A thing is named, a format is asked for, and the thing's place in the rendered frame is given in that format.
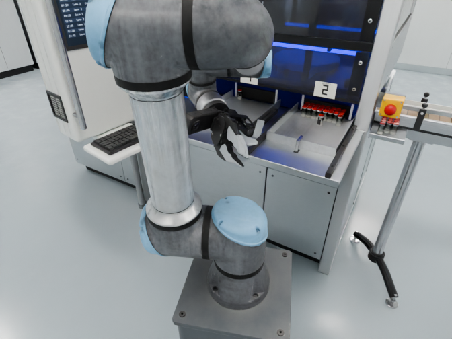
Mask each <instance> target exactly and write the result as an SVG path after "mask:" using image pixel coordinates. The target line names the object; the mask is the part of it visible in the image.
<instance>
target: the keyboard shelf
mask: <svg viewBox="0 0 452 339"><path fill-rule="evenodd" d="M130 125H132V124H130V123H127V124H124V125H122V126H119V127H116V128H113V129H112V130H109V131H106V132H104V133H102V134H99V135H96V136H94V137H92V138H94V139H98V138H100V137H103V136H105V135H108V134H110V133H114V132H115V131H118V130H120V129H122V128H126V127H127V126H130ZM83 148H84V151H86V152H88V153H90V154H91V155H93V156H94V157H97V158H98V159H100V160H102V161H103V162H105V163H107V164H108V165H113V164H115V163H117V162H119V161H121V160H123V159H126V158H127V157H130V156H131V155H134V154H135V153H138V152H139V151H141V149H140V145H139V143H137V144H135V145H132V146H130V147H128V148H126V149H123V150H121V151H119V152H117V153H115V154H113V155H108V154H106V153H104V152H103V151H100V150H99V149H97V148H95V147H94V146H92V145H91V143H90V144H87V145H85V146H84V147H83Z"/></svg>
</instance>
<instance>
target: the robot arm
mask: <svg viewBox="0 0 452 339"><path fill-rule="evenodd" d="M85 32H86V38H87V45H88V47H89V51H90V53H91V56H92V58H93V59H94V60H95V61H96V63H97V64H98V65H99V66H101V67H104V68H105V69H111V68H112V71H113V74H114V79H115V82H116V85H117V87H118V88H120V89H121V90H122V91H125V92H126V93H128V94H129V98H130V104H131V108H132V111H133V117H134V121H135V126H136V130H137V136H138V140H139V145H140V149H141V155H142V158H143V164H144V168H145V173H146V177H147V183H148V186H149V192H150V195H151V197H150V199H149V200H148V202H147V204H146V205H145V206H144V207H143V210H142V212H141V216H140V221H139V227H140V228H141V229H140V231H139V234H140V238H141V243H142V245H143V247H144V248H145V249H146V250H147V251H148V252H149V253H151V254H157V255H160V256H177V257H185V258H200V259H207V260H213V262H212V264H211V267H210V268H209V272H208V276H207V284H208V289H209V293H210V294H211V297H212V298H213V299H214V300H215V301H216V302H217V303H218V304H219V305H222V306H223V307H226V308H228V309H233V310H246V309H251V308H253V307H255V306H257V305H258V304H260V303H261V302H262V301H263V300H264V298H265V297H266V295H267V293H268V289H269V283H270V278H269V273H268V270H267V267H266V265H265V262H264V256H265V249H266V239H267V237H268V228H267V217H266V214H265V212H264V211H263V209H262V208H261V207H260V206H258V205H257V204H256V203H255V202H254V201H252V200H250V199H247V198H244V197H240V196H228V197H226V198H225V199H223V198H222V199H220V200H218V201H217V202H216V203H215V205H214V206H209V205H202V201H201V197H200V196H199V195H198V193H197V192H195V191H194V190H193V182H192V169H191V162H190V148H189V141H188V135H191V134H194V133H197V132H200V131H203V130H206V129H210V130H211V131H212V133H211V139H212V142H213V144H214V145H213V147H214V148H215V151H216V152H217V155H218V156H219V157H220V158H221V159H222V160H224V161H226V162H227V163H230V164H231V165H233V166H235V167H242V168H244V165H243V163H245V162H249V161H250V158H249V156H248V148H247V147H248V146H252V145H257V144H258V142H257V140H255V139H253V138H251V137H248V131H249V129H250V127H256V126H255V125H254V124H253V122H252V121H251V120H250V119H249V118H248V117H247V116H246V115H241V114H238V113H237V112H236V111H235V110H233V109H229V107H228V106H227V103H226V101H225V100H224V99H223V98H222V97H221V96H220V94H219V93H218V91H217V88H216V77H245V78H256V79H260V78H268V77H270V75H271V70H272V49H271V48H272V45H273V42H274V26H273V23H272V19H271V16H270V14H269V13H268V11H267V9H266V8H265V7H264V6H263V4H261V2H259V0H89V1H88V4H87V9H86V14H85ZM185 86H186V93H187V95H188V98H189V100H190V101H191V102H192V103H193V105H194V107H195V108H196V111H193V112H188V113H186V107H185V100H184V87H185ZM246 119H248V120H249V122H250V123H251V124H250V123H247V122H246ZM244 123H245V124H246V125H245V124H244Z"/></svg>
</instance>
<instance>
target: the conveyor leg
mask: <svg viewBox="0 0 452 339"><path fill-rule="evenodd" d="M408 140H412V144H411V147H410V150H409V152H408V156H407V158H406V161H405V163H404V166H403V169H402V172H401V174H400V177H399V180H398V182H397V185H396V187H395V190H394V193H393V196H392V198H391V202H390V204H389V207H388V209H387V212H386V215H385V218H384V220H383V223H382V226H381V228H380V231H379V235H378V236H377V240H376V242H375V245H374V248H373V252H374V253H375V254H377V255H382V253H383V251H384V249H385V246H386V243H387V241H388V239H389V236H390V233H391V230H392V228H393V225H394V223H395V221H396V218H397V216H398V213H399V211H400V208H401V206H402V203H403V201H404V198H405V195H406V193H407V191H408V188H409V185H410V182H411V181H412V178H413V175H414V172H415V171H416V167H417V165H418V162H419V160H420V157H421V155H422V152H423V150H424V147H425V145H426V143H427V142H423V141H417V140H414V139H408ZM427 144H431V145H433V143H427Z"/></svg>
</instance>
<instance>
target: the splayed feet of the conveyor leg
mask: <svg viewBox="0 0 452 339"><path fill-rule="evenodd" d="M350 241H351V242H352V243H359V242H361V243H363V244H364V245H365V247H366V248H367V249H368V251H369V253H368V255H367V256H368V259H370V261H372V262H374V263H376V264H377V265H378V267H379V270H380V272H381V275H382V277H383V280H384V283H385V286H386V289H387V292H388V295H389V297H388V298H387V299H386V300H385V304H386V305H387V306H388V307H390V308H392V309H396V308H397V307H398V302H397V301H396V298H398V297H399V296H398V293H397V291H396V288H395V285H394V283H393V280H392V277H391V274H390V272H389V269H388V267H387V265H386V263H385V261H384V257H385V252H384V251H383V253H382V255H377V254H375V253H374V252H373V248H374V244H373V243H372V242H371V241H370V240H369V239H367V238H366V237H365V236H364V235H363V234H361V233H360V232H359V231H355V232H354V233H353V235H352V236H350Z"/></svg>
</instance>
